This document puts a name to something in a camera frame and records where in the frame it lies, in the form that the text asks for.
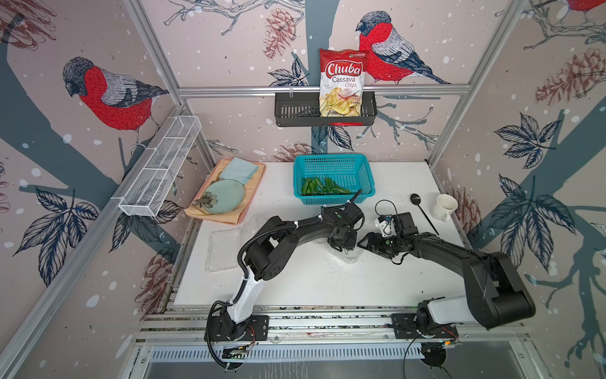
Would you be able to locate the black wall basket shelf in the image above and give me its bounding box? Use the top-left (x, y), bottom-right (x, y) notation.
top-left (274, 92), bottom-right (377, 127)

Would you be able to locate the light green folded cloth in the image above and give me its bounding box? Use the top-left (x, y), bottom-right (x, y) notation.
top-left (219, 157), bottom-right (259, 186)

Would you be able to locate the red cassava chips bag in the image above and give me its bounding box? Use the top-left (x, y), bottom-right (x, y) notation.
top-left (319, 49), bottom-right (368, 118)

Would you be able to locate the black spoon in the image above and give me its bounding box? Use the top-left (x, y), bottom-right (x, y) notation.
top-left (410, 194), bottom-right (440, 235)

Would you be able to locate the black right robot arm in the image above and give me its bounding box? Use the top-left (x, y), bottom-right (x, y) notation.
top-left (358, 213), bottom-right (536, 336)

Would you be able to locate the white wire wall shelf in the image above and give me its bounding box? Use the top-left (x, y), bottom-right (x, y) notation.
top-left (118, 115), bottom-right (201, 217)

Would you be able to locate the clear clamshell container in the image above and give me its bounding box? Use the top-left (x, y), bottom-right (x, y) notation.
top-left (206, 216), bottom-right (259, 273)
top-left (327, 238), bottom-right (363, 264)

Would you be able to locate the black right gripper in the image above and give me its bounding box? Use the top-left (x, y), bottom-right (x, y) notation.
top-left (357, 234), bottom-right (402, 259)

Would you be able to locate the teal plastic basket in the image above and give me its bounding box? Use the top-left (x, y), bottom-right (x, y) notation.
top-left (293, 153), bottom-right (376, 205)

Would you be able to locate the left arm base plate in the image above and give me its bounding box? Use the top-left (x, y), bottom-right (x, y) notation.
top-left (204, 314), bottom-right (269, 343)

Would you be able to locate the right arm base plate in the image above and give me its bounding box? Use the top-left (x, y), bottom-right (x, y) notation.
top-left (389, 313), bottom-right (459, 340)

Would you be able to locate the green ceramic plate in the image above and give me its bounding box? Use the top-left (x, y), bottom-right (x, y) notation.
top-left (198, 180), bottom-right (246, 214)

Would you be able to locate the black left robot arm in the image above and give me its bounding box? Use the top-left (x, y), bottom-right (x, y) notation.
top-left (205, 200), bottom-right (365, 343)

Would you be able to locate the white mug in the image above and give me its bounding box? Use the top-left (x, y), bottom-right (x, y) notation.
top-left (432, 194), bottom-right (459, 222)

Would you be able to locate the orange tray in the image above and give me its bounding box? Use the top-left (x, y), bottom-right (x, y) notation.
top-left (185, 157), bottom-right (266, 225)

